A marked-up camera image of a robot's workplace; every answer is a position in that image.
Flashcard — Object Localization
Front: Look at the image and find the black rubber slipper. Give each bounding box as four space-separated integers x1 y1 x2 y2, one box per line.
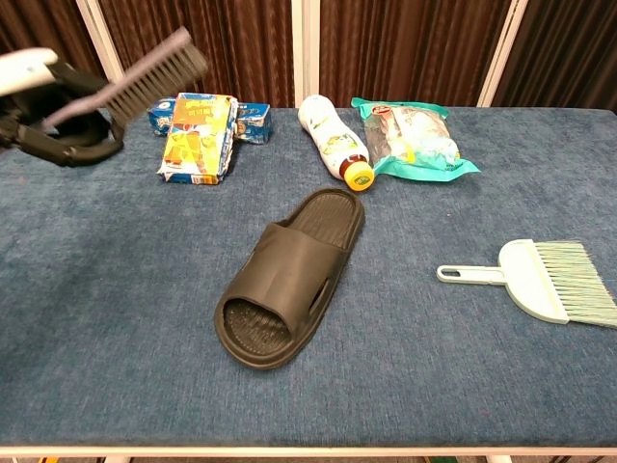
213 187 366 371

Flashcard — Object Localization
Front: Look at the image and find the mint green hand broom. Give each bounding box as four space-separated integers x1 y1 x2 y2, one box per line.
436 238 617 331

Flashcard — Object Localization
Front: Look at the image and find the white bottle yellow cap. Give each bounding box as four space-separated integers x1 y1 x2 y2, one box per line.
297 94 376 193

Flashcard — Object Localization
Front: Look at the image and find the white partition post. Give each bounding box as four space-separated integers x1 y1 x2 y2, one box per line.
75 0 138 109
476 0 530 109
291 0 322 109

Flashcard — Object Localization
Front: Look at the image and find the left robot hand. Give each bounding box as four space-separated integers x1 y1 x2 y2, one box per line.
0 46 125 169

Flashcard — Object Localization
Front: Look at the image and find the yellow snack box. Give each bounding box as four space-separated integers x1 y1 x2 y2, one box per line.
157 92 240 186

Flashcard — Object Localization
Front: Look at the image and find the brown curtain panel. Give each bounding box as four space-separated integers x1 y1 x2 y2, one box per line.
98 0 296 109
0 0 119 118
318 0 512 109
491 0 617 110

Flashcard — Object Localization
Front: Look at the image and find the blue fabric table cover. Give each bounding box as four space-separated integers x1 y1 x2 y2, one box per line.
0 106 617 449

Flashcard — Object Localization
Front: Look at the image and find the blue snack box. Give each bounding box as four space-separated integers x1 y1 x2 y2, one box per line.
147 95 274 146

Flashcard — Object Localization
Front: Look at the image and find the green plastic snack bag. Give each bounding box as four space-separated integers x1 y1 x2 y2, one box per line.
350 96 482 184

